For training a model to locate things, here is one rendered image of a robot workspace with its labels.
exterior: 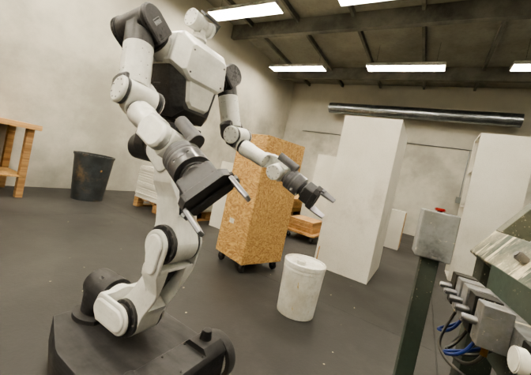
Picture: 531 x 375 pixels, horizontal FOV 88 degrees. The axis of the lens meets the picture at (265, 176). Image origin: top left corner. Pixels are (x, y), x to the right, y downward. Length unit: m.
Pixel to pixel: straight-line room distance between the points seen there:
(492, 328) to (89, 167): 4.33
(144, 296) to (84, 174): 3.46
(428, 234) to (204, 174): 0.91
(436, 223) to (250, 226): 1.60
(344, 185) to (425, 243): 2.06
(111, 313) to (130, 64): 0.90
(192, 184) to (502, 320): 0.70
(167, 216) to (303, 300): 1.25
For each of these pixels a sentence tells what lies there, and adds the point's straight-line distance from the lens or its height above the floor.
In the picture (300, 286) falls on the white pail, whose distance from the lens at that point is 2.00.
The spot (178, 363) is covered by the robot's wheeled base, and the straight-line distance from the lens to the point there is 1.26.
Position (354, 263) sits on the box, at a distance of 3.24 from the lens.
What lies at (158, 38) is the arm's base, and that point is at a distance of 1.04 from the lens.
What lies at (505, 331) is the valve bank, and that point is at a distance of 0.82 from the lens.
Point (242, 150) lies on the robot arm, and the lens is 1.22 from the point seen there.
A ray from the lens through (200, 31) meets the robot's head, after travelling 1.22.
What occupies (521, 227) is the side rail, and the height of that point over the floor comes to 0.94.
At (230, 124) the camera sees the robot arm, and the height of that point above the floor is 1.11.
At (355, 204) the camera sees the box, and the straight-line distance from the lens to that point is 3.17.
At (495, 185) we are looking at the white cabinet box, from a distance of 4.68.
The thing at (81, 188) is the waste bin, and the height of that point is 0.17.
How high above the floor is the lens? 0.95
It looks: 1 degrees down
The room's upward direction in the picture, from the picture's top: 12 degrees clockwise
